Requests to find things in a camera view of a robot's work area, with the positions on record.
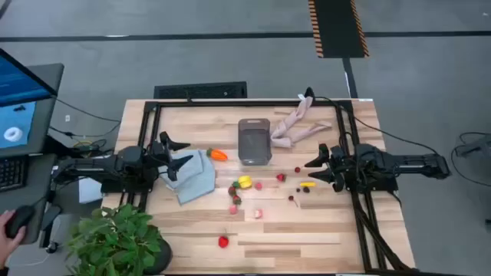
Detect black plant pot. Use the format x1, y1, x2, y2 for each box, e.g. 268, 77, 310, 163
142, 237, 173, 276

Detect green leafy plant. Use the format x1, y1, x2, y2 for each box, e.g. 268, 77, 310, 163
64, 202, 163, 276

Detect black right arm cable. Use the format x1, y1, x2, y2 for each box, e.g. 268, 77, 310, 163
314, 95, 439, 155

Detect black floor vent grille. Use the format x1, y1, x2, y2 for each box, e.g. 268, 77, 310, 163
153, 80, 249, 100

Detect yellow toy bell pepper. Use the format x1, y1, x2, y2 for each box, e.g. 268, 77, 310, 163
232, 175, 253, 190

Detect black keyboard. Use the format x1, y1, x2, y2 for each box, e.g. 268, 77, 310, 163
0, 156, 28, 192

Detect black mat orange striped edges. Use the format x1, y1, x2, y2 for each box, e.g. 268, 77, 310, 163
308, 0, 370, 59

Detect beige cloth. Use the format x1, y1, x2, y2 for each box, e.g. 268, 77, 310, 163
269, 96, 333, 149

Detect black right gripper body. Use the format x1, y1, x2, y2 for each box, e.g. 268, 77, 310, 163
328, 145, 356, 192

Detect grey cloth towel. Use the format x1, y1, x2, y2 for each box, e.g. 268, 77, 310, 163
158, 149, 217, 205

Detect black monitor cable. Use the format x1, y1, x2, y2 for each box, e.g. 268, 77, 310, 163
51, 96, 123, 124

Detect black framed monitor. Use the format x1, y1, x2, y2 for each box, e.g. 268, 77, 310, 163
0, 48, 59, 108

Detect dark grey desk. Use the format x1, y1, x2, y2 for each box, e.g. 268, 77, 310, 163
0, 152, 58, 246

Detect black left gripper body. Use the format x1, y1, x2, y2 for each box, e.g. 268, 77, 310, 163
147, 140, 173, 174

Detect black computer mouse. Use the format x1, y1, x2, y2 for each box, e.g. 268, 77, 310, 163
4, 205, 36, 239

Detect black metal table frame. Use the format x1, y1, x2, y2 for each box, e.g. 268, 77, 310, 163
118, 98, 419, 275

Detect person's hand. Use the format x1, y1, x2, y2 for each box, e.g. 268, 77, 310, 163
0, 209, 27, 269

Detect white paper sheet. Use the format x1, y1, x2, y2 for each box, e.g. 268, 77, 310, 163
78, 176, 104, 204

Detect grey framed monitor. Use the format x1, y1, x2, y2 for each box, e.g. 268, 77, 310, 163
0, 63, 65, 158

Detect orange toy carrot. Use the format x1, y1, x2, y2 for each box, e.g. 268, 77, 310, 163
206, 147, 229, 162

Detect translucent grey tupperware container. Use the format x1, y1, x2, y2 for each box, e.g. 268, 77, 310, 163
237, 117, 273, 166

